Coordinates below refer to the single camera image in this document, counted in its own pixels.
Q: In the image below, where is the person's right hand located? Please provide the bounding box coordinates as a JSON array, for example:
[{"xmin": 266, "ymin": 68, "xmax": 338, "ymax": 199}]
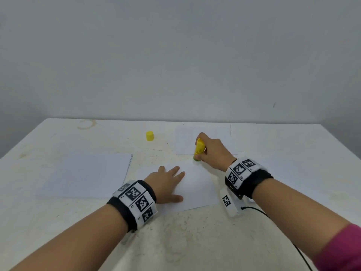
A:
[{"xmin": 193, "ymin": 132, "xmax": 238, "ymax": 172}]

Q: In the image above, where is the person's left hand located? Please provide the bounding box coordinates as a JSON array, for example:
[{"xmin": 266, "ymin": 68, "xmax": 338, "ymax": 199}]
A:
[{"xmin": 144, "ymin": 165, "xmax": 186, "ymax": 204}]

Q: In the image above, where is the yellow glue stick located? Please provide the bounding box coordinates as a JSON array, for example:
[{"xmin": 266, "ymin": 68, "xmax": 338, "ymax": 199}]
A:
[{"xmin": 193, "ymin": 138, "xmax": 207, "ymax": 162}]

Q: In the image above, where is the glued white paper sheet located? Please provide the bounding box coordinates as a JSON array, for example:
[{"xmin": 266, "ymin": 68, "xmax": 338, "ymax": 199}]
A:
[
  {"xmin": 132, "ymin": 160, "xmax": 228, "ymax": 214},
  {"xmin": 174, "ymin": 123, "xmax": 232, "ymax": 155}
]

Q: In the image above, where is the stack of white paper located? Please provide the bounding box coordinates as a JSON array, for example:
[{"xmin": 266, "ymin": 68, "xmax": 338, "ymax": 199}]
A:
[
  {"xmin": 235, "ymin": 153, "xmax": 326, "ymax": 195},
  {"xmin": 38, "ymin": 152, "xmax": 134, "ymax": 199}
]

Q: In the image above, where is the person's right forearm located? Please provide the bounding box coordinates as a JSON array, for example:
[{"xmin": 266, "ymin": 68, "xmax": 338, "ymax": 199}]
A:
[{"xmin": 250, "ymin": 177, "xmax": 354, "ymax": 259}]

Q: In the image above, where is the person's left forearm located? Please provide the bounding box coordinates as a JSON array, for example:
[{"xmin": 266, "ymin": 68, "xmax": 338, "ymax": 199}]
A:
[{"xmin": 11, "ymin": 204, "xmax": 130, "ymax": 271}]

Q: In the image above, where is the black marker wristband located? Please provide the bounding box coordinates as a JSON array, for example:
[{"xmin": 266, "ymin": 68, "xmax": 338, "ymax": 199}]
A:
[
  {"xmin": 106, "ymin": 179, "xmax": 159, "ymax": 233},
  {"xmin": 224, "ymin": 158, "xmax": 275, "ymax": 200}
]

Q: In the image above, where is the pink sleeve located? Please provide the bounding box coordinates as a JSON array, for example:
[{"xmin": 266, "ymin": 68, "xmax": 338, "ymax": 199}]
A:
[{"xmin": 312, "ymin": 223, "xmax": 361, "ymax": 271}]

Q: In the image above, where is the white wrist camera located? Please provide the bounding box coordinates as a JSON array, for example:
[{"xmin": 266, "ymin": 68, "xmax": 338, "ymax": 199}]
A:
[
  {"xmin": 219, "ymin": 187, "xmax": 244, "ymax": 218},
  {"xmin": 121, "ymin": 231, "xmax": 137, "ymax": 247}
]

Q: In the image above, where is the black cable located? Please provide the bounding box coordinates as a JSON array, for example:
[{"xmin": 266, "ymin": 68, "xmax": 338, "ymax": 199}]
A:
[{"xmin": 241, "ymin": 205, "xmax": 314, "ymax": 271}]

